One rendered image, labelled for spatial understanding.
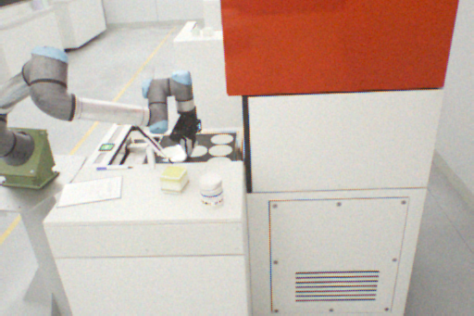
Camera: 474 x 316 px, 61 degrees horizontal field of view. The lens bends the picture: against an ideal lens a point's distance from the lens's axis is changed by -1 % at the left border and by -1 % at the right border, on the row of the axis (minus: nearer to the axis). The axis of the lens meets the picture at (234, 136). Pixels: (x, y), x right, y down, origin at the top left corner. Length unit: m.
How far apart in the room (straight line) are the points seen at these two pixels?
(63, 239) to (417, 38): 1.30
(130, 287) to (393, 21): 1.23
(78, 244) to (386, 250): 1.21
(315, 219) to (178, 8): 8.34
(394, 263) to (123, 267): 1.13
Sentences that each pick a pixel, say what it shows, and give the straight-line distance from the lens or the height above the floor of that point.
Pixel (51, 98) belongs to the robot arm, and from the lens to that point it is 1.43.
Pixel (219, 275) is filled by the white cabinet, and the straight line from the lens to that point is 1.41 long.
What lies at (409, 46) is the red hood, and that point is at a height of 1.37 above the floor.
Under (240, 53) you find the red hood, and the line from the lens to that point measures 1.38.
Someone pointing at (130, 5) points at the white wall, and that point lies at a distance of 9.91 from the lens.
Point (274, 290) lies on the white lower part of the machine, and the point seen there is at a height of 0.29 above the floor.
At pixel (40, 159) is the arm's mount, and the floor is 0.94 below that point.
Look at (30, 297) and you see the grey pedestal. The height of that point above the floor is 0.05.
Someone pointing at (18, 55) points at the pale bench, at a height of 0.46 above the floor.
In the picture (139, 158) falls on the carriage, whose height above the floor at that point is 0.88.
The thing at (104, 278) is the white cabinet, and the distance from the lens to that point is 1.50.
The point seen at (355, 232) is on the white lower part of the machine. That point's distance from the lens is 1.78.
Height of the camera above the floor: 1.72
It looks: 26 degrees down
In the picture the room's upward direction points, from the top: 4 degrees counter-clockwise
